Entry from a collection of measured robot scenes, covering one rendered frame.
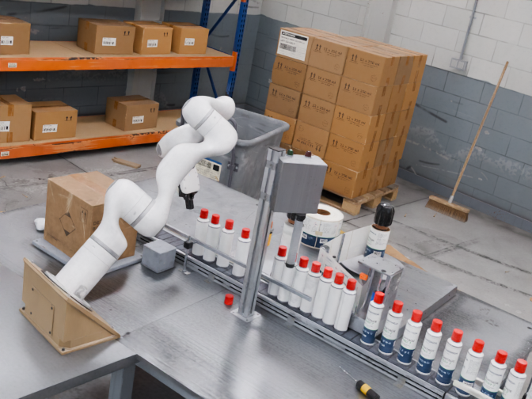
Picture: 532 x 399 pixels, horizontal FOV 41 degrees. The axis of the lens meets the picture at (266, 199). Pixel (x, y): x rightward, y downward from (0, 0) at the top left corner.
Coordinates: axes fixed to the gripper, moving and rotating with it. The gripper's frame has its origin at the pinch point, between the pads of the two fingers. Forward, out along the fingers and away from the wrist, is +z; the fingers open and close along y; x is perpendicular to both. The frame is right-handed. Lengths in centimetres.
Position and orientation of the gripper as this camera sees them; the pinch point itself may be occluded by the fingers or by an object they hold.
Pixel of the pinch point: (189, 204)
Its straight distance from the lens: 299.9
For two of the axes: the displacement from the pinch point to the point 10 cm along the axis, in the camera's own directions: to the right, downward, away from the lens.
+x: -8.1, -0.1, 5.9
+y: 5.8, -1.9, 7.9
